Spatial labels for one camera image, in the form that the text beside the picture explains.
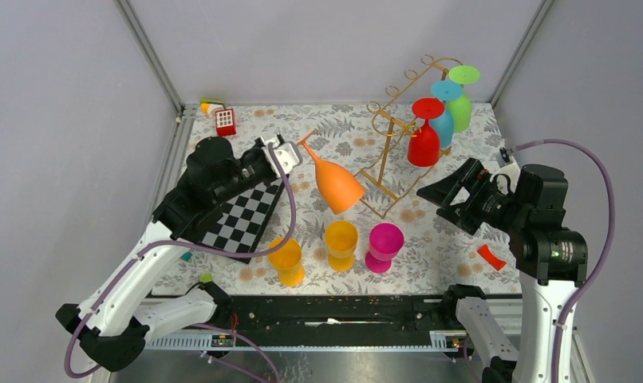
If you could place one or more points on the black white checkerboard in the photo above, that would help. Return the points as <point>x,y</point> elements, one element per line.
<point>244,219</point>

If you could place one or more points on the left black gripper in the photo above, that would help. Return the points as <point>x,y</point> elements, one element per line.
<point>261,149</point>

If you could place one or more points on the yellow plastic wine glass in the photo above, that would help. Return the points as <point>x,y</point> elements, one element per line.
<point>287,262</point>

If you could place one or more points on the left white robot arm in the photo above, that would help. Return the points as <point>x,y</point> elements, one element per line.
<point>111,327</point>

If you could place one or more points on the red curved piece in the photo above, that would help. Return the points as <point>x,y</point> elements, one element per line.
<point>486,253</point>

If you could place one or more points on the small colourful toy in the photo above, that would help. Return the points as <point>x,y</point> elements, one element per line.
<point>209,106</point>

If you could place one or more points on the magenta plastic wine glass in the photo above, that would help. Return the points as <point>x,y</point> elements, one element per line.
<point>385,242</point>

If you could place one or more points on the small green block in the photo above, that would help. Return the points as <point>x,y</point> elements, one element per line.
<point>205,278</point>

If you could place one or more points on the small teal block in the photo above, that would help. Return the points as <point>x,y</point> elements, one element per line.
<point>186,257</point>

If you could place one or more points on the blue plastic wine glass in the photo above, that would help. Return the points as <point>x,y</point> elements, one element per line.
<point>444,125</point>

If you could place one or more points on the gold wire glass rack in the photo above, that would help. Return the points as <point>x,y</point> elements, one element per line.
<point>381,198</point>

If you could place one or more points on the orange plastic wine glass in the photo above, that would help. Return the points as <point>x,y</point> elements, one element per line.
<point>338,186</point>

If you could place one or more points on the amber plastic wine glass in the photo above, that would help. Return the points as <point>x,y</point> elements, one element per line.
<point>341,239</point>

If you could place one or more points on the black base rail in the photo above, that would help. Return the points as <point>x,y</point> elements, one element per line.
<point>385,322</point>

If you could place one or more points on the red plastic wine glass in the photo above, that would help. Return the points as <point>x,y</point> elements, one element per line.
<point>424,144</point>

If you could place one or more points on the floral table mat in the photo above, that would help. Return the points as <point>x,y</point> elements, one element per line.
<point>435,253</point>

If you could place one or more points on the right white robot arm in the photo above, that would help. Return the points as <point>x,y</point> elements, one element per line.
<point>551,260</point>

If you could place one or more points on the red toy block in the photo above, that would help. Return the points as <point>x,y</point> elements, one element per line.
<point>225,122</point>

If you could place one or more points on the green plastic wine glass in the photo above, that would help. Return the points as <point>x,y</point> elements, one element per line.
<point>461,107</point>

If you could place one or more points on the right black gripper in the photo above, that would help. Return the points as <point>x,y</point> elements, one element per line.
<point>475,178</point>

